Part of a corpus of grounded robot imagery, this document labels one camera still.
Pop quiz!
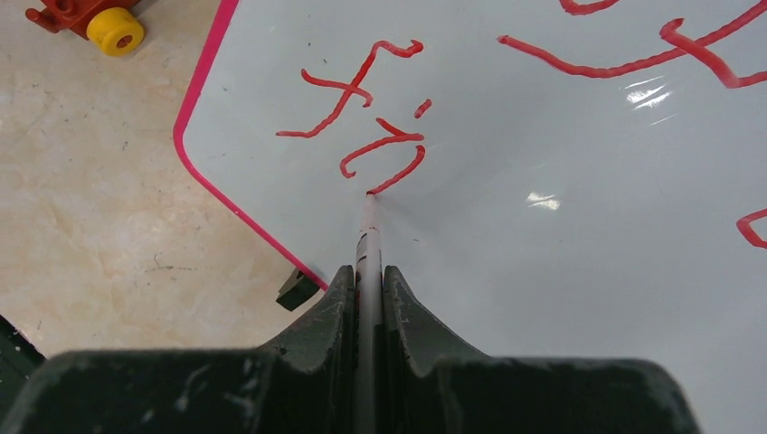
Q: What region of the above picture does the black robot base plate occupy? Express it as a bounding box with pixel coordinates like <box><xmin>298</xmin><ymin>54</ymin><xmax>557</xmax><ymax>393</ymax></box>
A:
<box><xmin>0</xmin><ymin>316</ymin><xmax>46</xmax><ymax>420</ymax></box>

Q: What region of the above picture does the red and white marker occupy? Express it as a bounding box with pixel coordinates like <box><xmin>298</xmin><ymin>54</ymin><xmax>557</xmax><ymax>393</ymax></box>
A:
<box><xmin>354</xmin><ymin>193</ymin><xmax>382</xmax><ymax>433</ymax></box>

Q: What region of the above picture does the black whiteboard foot clip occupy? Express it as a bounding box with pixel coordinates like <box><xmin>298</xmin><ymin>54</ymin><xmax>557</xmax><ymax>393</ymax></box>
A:
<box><xmin>276</xmin><ymin>269</ymin><xmax>320</xmax><ymax>312</ymax></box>

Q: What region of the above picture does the red toy brick car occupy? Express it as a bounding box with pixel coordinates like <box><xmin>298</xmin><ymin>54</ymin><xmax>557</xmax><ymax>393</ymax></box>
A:
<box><xmin>24</xmin><ymin>0</ymin><xmax>146</xmax><ymax>57</ymax></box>

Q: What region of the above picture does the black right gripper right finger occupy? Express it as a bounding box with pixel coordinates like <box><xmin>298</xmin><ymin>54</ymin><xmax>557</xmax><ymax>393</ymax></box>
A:
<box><xmin>383</xmin><ymin>266</ymin><xmax>700</xmax><ymax>433</ymax></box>

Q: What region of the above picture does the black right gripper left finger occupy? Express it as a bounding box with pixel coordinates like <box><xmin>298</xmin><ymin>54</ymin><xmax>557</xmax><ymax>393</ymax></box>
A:
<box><xmin>3</xmin><ymin>266</ymin><xmax>355</xmax><ymax>433</ymax></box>

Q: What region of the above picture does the pink framed whiteboard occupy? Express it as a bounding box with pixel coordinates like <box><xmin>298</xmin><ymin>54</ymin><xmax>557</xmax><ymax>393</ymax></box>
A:
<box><xmin>174</xmin><ymin>1</ymin><xmax>766</xmax><ymax>433</ymax></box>

